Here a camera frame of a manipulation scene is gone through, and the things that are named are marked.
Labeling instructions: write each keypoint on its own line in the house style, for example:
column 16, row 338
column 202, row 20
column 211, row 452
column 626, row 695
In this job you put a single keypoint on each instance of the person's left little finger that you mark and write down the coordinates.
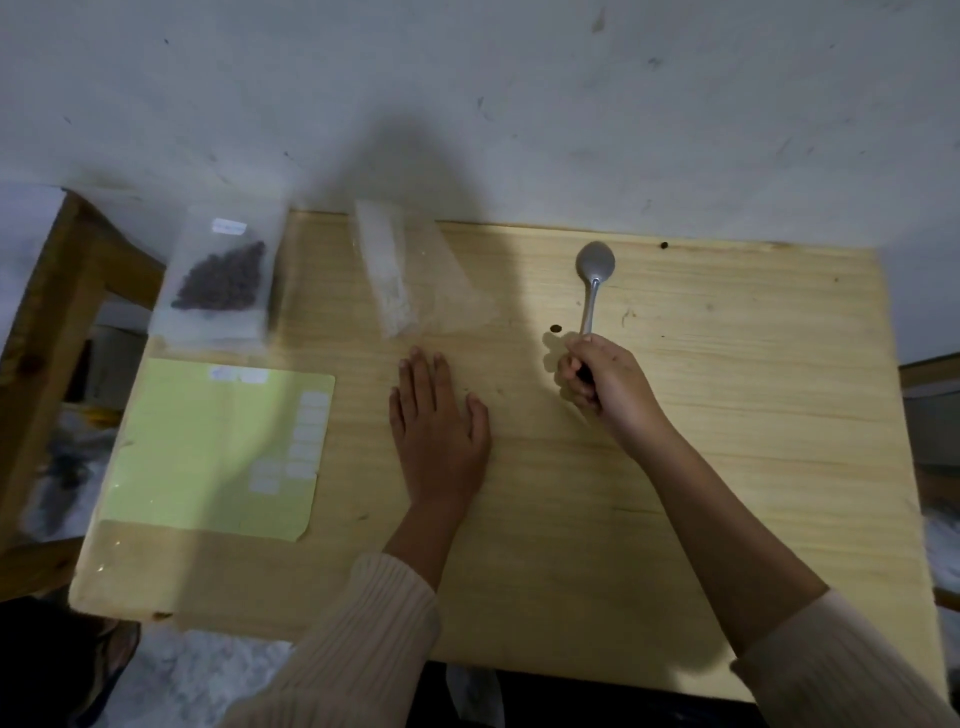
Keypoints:
column 396, row 416

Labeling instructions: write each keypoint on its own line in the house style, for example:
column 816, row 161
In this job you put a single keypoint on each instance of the brown wooden frame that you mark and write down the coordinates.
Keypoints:
column 45, row 360

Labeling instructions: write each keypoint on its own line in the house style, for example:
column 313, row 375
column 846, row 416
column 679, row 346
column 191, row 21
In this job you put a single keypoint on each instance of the person's left thumb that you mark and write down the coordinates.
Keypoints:
column 480, row 424

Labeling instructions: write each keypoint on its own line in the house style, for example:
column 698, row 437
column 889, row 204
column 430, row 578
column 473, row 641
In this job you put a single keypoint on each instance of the dark slipper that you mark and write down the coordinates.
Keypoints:
column 112, row 667

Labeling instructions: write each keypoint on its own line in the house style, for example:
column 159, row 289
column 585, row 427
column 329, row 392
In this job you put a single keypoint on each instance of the group of white label stickers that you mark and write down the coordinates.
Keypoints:
column 304, row 450

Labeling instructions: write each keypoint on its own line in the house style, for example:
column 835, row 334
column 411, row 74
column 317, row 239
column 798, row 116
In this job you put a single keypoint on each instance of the person's right hand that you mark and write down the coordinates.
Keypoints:
column 619, row 390

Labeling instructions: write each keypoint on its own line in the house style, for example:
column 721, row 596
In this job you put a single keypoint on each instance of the yellow-green sticker sheet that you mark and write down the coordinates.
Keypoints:
column 202, row 457

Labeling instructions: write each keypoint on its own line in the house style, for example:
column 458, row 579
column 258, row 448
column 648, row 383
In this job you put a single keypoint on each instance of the person's left forearm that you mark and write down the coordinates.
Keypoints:
column 375, row 622

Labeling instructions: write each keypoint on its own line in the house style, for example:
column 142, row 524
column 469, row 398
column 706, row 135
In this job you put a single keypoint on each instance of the metal spoon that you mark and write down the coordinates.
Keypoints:
column 595, row 264

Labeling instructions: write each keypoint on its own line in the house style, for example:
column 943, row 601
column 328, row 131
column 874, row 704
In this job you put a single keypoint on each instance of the empty clear plastic bag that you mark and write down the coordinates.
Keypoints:
column 420, row 277

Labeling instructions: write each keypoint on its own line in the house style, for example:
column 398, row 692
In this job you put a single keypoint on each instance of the person's right thumb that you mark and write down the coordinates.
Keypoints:
column 587, row 346

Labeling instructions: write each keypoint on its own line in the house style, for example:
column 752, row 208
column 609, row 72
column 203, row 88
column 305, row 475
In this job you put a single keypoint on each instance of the clear bag of dark beans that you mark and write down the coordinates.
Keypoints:
column 217, row 289

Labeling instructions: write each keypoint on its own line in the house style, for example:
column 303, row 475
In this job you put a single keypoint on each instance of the person's right forearm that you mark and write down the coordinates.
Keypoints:
column 750, row 570

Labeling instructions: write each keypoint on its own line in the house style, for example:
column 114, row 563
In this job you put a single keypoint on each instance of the person's left middle finger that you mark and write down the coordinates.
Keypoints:
column 421, row 382

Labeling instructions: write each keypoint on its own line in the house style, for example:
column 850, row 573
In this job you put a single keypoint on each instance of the person's left hand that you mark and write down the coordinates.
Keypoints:
column 439, row 442

